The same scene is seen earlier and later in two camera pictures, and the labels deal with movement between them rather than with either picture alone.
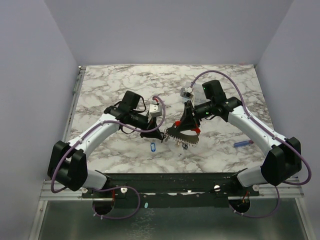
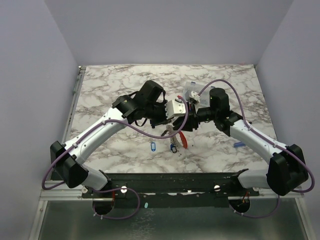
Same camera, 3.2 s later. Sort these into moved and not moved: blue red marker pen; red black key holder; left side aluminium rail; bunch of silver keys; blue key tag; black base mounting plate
Moved: red black key holder; bunch of silver keys
Not moved: left side aluminium rail; blue red marker pen; black base mounting plate; blue key tag
